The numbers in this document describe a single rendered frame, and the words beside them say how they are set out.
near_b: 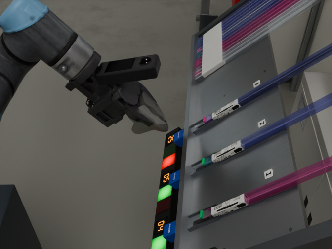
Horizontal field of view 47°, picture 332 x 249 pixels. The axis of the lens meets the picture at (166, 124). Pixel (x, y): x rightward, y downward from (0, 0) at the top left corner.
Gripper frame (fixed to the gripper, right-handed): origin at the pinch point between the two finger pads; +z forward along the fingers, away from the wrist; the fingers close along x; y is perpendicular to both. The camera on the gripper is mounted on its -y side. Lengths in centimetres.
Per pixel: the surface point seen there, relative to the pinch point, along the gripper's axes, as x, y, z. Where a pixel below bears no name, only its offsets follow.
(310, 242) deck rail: 32.0, -23.2, 3.8
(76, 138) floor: -64, 85, 21
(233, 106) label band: 0.7, -13.6, 4.1
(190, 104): -6.3, -3.6, 3.0
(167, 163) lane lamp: 3.9, 4.5, 5.9
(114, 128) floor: -73, 73, 32
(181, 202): 18.9, -3.4, 2.8
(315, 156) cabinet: -10.0, -14.8, 37.0
